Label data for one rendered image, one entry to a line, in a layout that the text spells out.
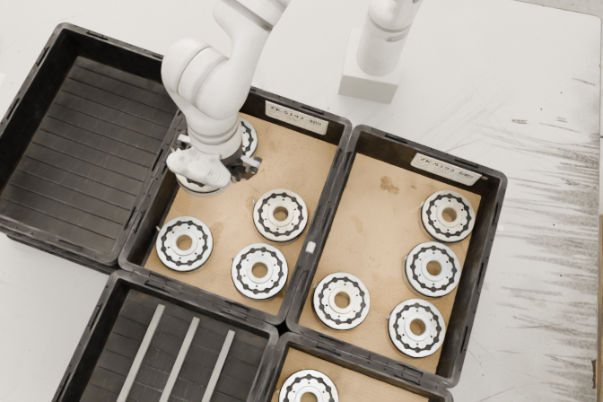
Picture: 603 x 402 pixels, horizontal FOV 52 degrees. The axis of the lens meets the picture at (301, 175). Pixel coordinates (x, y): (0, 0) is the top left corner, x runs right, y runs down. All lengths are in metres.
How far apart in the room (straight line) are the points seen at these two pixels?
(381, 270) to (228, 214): 0.31
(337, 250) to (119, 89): 0.55
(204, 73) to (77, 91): 0.65
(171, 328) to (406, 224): 0.48
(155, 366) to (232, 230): 0.28
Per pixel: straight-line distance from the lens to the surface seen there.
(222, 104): 0.70
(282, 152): 1.22
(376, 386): 1.15
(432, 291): 1.16
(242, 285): 1.12
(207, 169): 0.85
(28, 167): 1.29
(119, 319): 1.17
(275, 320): 1.04
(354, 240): 1.18
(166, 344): 1.15
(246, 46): 0.70
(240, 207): 1.18
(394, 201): 1.22
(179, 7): 1.55
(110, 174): 1.24
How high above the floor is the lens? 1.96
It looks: 70 degrees down
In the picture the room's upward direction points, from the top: 10 degrees clockwise
